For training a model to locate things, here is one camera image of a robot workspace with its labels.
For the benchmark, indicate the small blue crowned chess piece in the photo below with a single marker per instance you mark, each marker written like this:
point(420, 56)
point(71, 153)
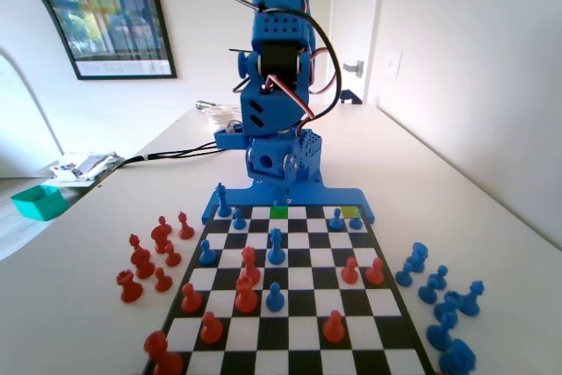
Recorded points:
point(281, 202)

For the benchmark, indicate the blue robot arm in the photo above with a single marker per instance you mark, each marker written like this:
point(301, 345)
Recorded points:
point(272, 107)

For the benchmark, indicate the blue queen chess piece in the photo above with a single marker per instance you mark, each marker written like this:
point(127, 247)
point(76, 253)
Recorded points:
point(275, 252)

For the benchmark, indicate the black and white chessboard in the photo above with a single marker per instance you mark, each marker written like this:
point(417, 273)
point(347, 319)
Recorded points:
point(303, 269)

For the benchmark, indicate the red chess pawn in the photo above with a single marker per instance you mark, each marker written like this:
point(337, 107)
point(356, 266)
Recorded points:
point(334, 330)
point(172, 257)
point(162, 282)
point(350, 274)
point(211, 331)
point(191, 301)
point(375, 275)

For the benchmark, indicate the red rook chess piece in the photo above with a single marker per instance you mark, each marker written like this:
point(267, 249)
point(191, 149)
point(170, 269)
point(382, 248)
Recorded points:
point(130, 289)
point(246, 298)

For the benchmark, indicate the blue rook chess piece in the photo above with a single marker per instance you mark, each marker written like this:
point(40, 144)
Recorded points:
point(448, 302)

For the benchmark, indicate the red piece corner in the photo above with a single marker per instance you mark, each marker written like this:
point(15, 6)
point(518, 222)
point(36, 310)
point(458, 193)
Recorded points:
point(163, 357)

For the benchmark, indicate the large blue chess piece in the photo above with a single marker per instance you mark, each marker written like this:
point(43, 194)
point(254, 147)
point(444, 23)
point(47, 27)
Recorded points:
point(458, 357)

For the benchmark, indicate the tall blue king piece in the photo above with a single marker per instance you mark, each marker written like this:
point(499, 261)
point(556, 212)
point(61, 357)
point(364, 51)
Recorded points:
point(224, 206)

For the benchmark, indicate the stack of white items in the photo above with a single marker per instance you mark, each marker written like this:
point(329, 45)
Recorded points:
point(221, 118)

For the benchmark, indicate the small metal cylinder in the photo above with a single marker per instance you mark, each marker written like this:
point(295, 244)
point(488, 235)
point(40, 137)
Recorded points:
point(203, 105)

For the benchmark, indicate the small blue printed part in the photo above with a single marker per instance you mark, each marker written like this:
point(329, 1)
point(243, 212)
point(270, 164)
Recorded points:
point(351, 96)

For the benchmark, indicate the white door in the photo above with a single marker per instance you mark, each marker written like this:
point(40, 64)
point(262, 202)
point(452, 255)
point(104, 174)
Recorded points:
point(351, 19)

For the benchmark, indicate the pile of papers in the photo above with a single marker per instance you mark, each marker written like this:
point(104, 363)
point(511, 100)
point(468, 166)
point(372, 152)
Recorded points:
point(88, 164)

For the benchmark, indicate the framed map poster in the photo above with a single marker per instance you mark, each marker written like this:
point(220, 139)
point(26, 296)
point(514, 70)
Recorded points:
point(110, 19)

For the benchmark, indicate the green open box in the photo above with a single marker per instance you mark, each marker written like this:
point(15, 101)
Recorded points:
point(44, 206)

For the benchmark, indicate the white arched panel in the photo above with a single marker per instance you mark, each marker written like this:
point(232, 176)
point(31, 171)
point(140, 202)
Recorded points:
point(26, 85)

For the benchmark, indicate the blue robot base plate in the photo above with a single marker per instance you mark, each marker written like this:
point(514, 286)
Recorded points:
point(325, 197)

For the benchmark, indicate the white light switch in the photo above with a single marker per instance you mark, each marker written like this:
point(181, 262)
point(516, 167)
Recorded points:
point(392, 64)

